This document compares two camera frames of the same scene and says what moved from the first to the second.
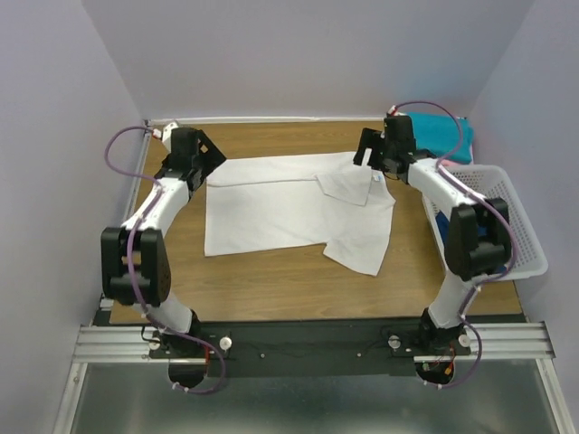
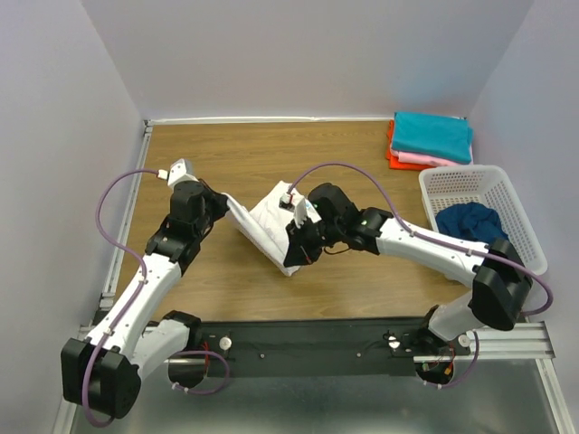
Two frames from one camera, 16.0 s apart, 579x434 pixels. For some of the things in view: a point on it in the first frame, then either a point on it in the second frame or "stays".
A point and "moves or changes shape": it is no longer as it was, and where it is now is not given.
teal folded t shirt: (439, 133) stays
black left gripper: (213, 157) -> (220, 203)
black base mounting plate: (307, 348) stays
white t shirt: (325, 199) moves or changes shape
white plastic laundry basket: (528, 257) stays
